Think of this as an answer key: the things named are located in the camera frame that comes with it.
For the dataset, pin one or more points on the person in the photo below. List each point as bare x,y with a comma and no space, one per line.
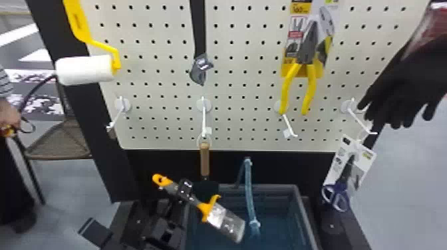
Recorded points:
10,181

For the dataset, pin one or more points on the black gloves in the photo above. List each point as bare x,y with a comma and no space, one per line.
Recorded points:
405,87

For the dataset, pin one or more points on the blue scissors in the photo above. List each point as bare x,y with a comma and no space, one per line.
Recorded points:
352,164

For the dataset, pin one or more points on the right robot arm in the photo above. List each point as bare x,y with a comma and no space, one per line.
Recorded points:
337,230

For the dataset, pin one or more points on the black mesh chair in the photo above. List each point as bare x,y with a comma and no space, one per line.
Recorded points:
59,141

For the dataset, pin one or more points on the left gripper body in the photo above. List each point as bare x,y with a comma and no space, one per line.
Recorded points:
167,230

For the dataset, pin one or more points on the blue basket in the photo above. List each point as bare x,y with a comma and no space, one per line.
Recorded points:
279,223

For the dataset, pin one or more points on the yellow pliers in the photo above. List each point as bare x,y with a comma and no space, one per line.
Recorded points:
307,45

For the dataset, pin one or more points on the yellow paint roller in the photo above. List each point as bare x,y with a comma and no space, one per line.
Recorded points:
84,69

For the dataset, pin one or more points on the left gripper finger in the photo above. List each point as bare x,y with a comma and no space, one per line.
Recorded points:
185,186

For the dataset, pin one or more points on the person's hand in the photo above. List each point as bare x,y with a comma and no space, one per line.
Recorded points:
7,115

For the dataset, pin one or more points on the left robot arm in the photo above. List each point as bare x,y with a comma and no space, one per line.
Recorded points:
131,227

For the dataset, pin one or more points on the white pegboard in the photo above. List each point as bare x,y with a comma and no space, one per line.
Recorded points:
244,104

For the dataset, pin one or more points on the orange grey paint brush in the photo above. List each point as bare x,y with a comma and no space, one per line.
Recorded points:
223,220

